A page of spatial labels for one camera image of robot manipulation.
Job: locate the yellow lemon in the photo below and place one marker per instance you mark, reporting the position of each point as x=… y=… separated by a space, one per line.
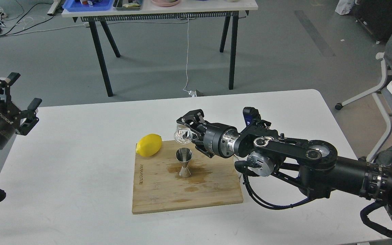
x=149 y=145

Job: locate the steel double jigger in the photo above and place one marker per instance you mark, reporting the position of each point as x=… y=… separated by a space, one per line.
x=184 y=155

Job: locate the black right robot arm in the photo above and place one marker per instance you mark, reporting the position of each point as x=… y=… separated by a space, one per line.
x=313 y=166

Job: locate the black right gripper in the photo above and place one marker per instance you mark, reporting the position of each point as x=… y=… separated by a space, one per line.
x=219 y=139

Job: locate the pink plate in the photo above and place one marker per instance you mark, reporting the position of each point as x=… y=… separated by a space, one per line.
x=165 y=3

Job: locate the dark tray with items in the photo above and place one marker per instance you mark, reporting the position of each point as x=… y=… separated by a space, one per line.
x=127 y=5

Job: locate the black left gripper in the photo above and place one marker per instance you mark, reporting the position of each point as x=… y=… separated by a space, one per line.
x=24 y=121

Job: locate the white background table black legs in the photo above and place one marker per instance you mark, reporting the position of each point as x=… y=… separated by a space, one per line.
x=186 y=10

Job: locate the blue plastic tray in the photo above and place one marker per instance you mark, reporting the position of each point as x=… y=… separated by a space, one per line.
x=87 y=5

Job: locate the small clear glass cup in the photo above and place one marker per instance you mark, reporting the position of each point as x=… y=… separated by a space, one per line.
x=183 y=136

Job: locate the bamboo cutting board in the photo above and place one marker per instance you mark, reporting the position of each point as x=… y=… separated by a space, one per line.
x=158 y=187

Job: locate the white plastic bag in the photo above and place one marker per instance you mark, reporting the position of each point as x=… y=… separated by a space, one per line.
x=345 y=6

